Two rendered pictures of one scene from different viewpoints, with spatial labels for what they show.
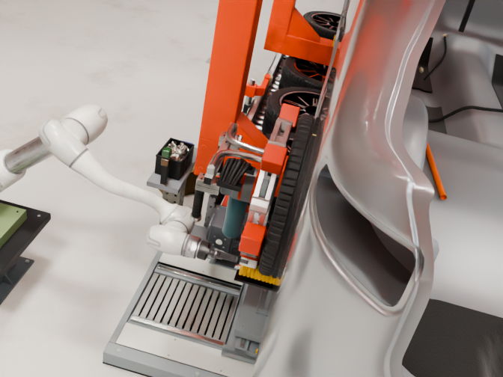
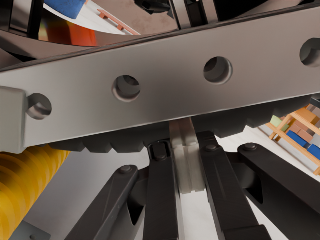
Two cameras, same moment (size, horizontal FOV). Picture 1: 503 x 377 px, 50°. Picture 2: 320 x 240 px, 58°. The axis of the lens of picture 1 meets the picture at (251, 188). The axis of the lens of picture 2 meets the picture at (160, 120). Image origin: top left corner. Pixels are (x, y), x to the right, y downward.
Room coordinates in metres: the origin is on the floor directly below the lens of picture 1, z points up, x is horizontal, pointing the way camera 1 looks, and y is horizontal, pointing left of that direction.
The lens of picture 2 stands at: (1.62, 0.12, 0.69)
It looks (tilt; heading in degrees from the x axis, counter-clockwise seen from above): 16 degrees down; 255
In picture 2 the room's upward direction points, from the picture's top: 35 degrees clockwise
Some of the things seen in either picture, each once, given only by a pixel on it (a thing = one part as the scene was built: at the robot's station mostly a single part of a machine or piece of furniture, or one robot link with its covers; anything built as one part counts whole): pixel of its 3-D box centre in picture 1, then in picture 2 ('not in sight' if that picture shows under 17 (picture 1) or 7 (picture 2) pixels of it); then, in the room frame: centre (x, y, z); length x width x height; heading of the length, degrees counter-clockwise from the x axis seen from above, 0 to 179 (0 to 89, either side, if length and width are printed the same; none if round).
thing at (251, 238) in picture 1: (251, 238); not in sight; (1.45, -0.04, 0.85); 0.09 x 0.08 x 0.07; 176
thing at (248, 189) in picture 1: (249, 185); not in sight; (1.77, 0.01, 0.85); 0.21 x 0.14 x 0.14; 86
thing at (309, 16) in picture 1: (332, 34); not in sight; (5.35, -0.45, 0.39); 0.66 x 0.66 x 0.24
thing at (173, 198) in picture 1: (173, 196); not in sight; (2.41, 0.42, 0.21); 0.10 x 0.10 x 0.42; 86
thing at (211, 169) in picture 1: (239, 156); not in sight; (1.68, 0.07, 1.03); 0.19 x 0.18 x 0.11; 86
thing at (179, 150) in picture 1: (174, 157); not in sight; (2.35, 0.43, 0.51); 0.20 x 0.14 x 0.13; 172
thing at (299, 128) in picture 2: not in sight; (292, 125); (-4.52, -8.63, 0.41); 1.48 x 1.13 x 0.83; 176
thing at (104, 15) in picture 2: not in sight; (121, 26); (1.84, -7.45, 0.06); 1.29 x 0.89 x 0.12; 176
